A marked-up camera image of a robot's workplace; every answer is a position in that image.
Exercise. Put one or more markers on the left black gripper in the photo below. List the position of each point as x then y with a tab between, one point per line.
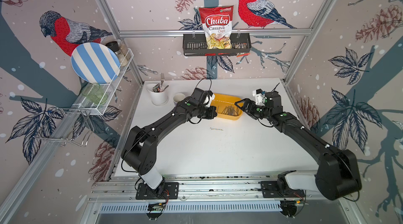
211	115

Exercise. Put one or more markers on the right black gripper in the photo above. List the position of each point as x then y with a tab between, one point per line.
247	102

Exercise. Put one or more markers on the yellow plastic storage box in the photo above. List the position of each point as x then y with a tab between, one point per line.
225	107

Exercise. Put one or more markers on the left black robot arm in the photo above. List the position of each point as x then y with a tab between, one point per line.
140	149

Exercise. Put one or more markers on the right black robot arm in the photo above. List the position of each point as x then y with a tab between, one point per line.
338	172

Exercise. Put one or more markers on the purple grey mug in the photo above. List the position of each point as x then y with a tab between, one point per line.
178	97

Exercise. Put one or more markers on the white utensil holder cup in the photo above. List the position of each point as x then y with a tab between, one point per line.
157	95

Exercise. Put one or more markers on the metal fork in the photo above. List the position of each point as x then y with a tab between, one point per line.
162	78

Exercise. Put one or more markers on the red Chuba chips bag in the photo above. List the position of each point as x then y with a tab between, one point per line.
217	25

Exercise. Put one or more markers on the black lid spice jar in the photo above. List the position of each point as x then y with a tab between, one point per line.
114	46

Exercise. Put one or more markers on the green glass bowl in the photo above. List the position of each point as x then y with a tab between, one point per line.
94	93

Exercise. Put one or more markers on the blue white striped plate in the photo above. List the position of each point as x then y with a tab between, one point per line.
95	63

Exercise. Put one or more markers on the black wire wall basket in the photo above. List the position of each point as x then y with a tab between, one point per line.
199	45

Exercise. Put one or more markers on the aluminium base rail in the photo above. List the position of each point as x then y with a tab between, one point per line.
257	194

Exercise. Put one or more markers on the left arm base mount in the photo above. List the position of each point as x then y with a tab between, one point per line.
157	191

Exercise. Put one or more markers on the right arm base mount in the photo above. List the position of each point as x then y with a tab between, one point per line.
292	201

